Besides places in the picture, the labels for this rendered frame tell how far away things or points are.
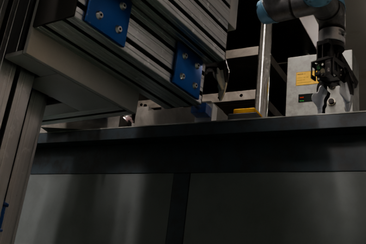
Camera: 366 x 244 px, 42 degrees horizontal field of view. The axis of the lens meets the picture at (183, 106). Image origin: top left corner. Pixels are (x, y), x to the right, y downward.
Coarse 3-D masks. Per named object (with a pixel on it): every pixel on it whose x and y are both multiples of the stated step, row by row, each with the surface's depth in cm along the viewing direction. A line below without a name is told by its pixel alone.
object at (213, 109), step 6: (192, 108) 128; (198, 108) 127; (204, 108) 126; (210, 108) 129; (216, 108) 133; (198, 114) 128; (204, 114) 128; (210, 114) 129; (216, 114) 133; (198, 120) 130; (204, 120) 130; (210, 120) 129
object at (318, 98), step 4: (320, 88) 135; (324, 88) 136; (320, 92) 135; (324, 92) 136; (328, 92) 136; (312, 96) 133; (316, 96) 134; (320, 96) 135; (324, 96) 136; (328, 96) 136; (312, 100) 133; (316, 100) 134; (320, 100) 135; (324, 100) 135; (316, 104) 134; (320, 104) 135; (324, 104) 135; (320, 108) 135; (324, 108) 135; (320, 112) 135; (324, 112) 135
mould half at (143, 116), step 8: (136, 112) 150; (144, 112) 149; (152, 112) 147; (160, 112) 146; (168, 112) 144; (176, 112) 143; (184, 112) 142; (136, 120) 149; (144, 120) 148; (152, 120) 146; (160, 120) 145; (168, 120) 143; (176, 120) 142; (184, 120) 140; (192, 120) 139
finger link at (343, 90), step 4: (340, 84) 130; (344, 84) 132; (340, 88) 129; (344, 88) 131; (348, 88) 131; (340, 92) 127; (344, 92) 130; (348, 92) 130; (344, 96) 128; (348, 96) 130; (352, 96) 130; (344, 100) 130; (348, 100) 129; (352, 100) 130; (348, 104) 129; (348, 108) 129
